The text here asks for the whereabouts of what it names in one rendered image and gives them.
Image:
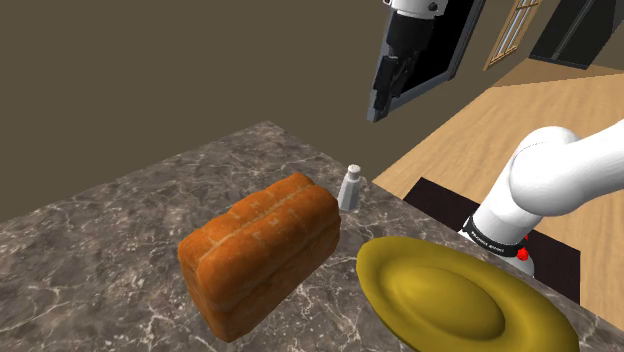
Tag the grey salt shaker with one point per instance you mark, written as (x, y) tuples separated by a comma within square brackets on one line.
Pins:
[(349, 192)]

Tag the black grey-framed wall television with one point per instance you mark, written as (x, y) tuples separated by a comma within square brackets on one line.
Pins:
[(451, 39)]

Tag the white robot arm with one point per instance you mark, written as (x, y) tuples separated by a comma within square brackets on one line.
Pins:
[(551, 180)]

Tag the wooden door with glass panes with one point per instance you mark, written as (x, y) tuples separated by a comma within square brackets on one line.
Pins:
[(512, 31)]

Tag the orange-brown bread loaf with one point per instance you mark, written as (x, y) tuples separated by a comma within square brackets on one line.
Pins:
[(258, 248)]

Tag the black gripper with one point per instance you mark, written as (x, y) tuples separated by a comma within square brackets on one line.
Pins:
[(409, 36)]

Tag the black door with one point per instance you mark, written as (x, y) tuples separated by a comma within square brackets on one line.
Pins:
[(590, 29)]

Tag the dark robot stand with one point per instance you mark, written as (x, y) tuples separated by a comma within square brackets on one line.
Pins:
[(438, 207)]

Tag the yellow plate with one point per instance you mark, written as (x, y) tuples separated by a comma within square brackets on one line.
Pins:
[(438, 297)]

